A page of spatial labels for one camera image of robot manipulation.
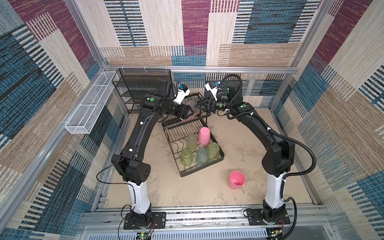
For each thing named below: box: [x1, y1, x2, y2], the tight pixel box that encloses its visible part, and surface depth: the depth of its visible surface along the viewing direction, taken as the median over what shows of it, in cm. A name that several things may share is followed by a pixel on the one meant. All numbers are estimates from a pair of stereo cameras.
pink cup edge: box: [199, 126, 211, 145], surface depth 96 cm
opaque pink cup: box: [228, 170, 246, 190], surface depth 86 cm
